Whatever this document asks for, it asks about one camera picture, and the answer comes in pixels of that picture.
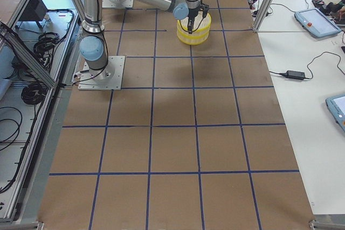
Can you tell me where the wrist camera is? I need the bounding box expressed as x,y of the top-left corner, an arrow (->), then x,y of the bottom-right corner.
199,3 -> 209,18

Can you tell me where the black power brick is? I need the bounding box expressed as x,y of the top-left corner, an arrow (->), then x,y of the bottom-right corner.
279,70 -> 306,80

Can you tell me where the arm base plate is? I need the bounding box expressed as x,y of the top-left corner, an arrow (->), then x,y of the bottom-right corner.
102,0 -> 134,9
78,56 -> 125,90

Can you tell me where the right side teach pendant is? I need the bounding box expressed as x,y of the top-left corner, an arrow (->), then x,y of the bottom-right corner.
294,8 -> 342,38

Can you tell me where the yellow steamer basket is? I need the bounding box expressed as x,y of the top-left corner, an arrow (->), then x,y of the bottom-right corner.
176,28 -> 209,45
177,12 -> 212,33

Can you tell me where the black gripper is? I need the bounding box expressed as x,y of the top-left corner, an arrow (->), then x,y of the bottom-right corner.
187,8 -> 199,34

